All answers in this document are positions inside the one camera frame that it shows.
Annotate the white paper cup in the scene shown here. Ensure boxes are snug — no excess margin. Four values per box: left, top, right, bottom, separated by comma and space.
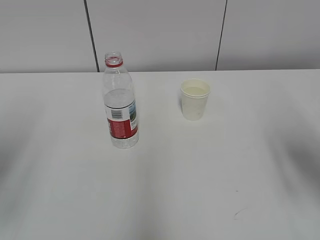
180, 78, 211, 121

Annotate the clear plastic water bottle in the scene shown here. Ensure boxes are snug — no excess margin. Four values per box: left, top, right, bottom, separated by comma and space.
102, 51, 139, 149

